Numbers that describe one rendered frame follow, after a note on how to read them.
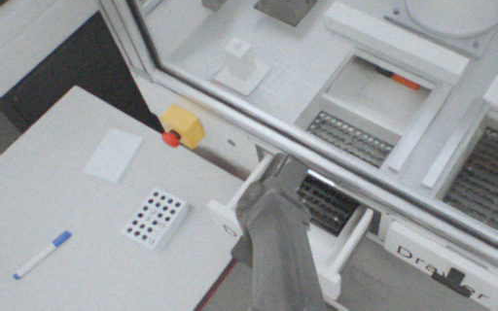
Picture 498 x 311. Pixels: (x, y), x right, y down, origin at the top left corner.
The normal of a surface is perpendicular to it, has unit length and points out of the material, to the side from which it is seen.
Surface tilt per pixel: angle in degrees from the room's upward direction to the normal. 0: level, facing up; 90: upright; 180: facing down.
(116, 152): 0
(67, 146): 0
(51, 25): 90
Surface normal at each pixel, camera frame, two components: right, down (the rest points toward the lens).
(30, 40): 0.84, 0.47
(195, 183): -0.03, -0.47
